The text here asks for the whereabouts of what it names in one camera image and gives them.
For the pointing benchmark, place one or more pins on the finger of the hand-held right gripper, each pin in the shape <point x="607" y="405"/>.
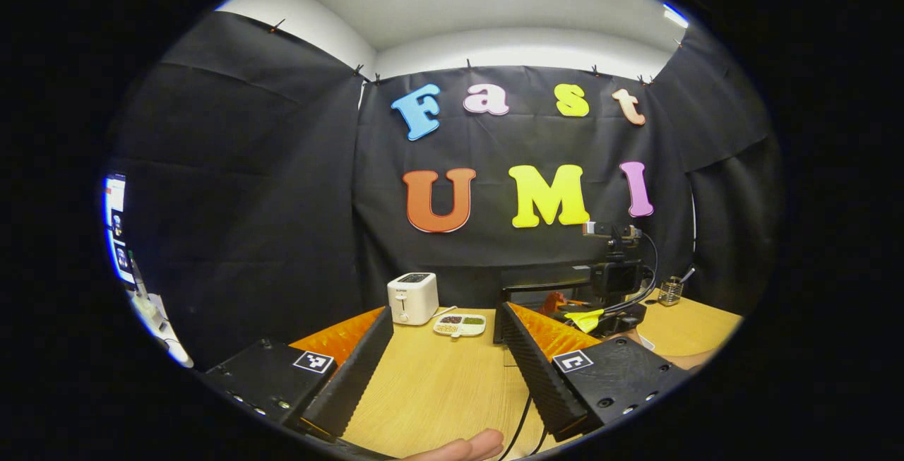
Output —
<point x="585" y="320"/>

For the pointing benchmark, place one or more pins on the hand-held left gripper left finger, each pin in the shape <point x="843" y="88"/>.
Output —
<point x="357" y="376"/>

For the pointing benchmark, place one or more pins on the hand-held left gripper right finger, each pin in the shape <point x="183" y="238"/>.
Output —
<point x="533" y="376"/>

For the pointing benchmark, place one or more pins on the black electric oven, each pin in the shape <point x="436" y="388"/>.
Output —
<point x="537" y="279"/>

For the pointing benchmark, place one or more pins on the white divided seasoning dish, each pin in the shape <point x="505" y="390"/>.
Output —
<point x="459" y="325"/>

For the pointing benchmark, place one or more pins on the white toaster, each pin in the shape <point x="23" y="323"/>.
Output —
<point x="412" y="298"/>

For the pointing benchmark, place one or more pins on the white power strip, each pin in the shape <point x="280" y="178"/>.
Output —
<point x="159" y="320"/>

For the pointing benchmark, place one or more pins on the black backdrop cloth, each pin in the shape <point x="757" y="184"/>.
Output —
<point x="247" y="200"/>

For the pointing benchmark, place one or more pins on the small ceiling light panel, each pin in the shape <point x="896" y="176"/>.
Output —
<point x="675" y="16"/>

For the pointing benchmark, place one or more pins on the computer monitor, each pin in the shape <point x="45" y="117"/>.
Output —
<point x="116" y="228"/>

